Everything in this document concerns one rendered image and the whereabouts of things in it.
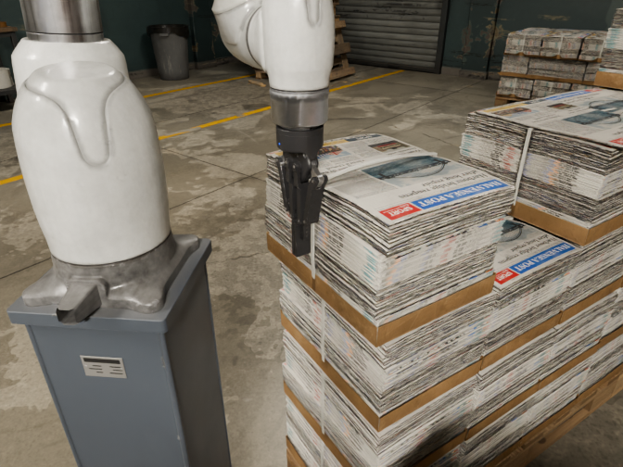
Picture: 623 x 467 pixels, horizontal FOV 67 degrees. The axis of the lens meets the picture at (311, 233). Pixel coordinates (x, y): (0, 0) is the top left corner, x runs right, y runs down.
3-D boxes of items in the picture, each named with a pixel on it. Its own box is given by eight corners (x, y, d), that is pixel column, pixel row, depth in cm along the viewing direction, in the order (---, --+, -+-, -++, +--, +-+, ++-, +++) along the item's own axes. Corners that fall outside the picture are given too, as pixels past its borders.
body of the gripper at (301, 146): (335, 126, 72) (333, 182, 77) (305, 114, 79) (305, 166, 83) (293, 133, 69) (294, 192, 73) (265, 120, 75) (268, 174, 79)
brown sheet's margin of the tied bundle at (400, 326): (321, 299, 87) (321, 280, 85) (432, 256, 101) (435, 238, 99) (375, 349, 76) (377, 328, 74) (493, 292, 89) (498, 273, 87)
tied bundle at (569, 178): (451, 193, 133) (464, 111, 121) (514, 171, 147) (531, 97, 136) (581, 249, 105) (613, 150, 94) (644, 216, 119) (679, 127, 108)
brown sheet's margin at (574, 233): (451, 191, 132) (454, 176, 130) (514, 170, 146) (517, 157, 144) (584, 246, 104) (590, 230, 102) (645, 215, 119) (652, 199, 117)
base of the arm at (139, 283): (-3, 326, 56) (-19, 287, 53) (91, 236, 75) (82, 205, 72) (146, 335, 54) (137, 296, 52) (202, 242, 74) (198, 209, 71)
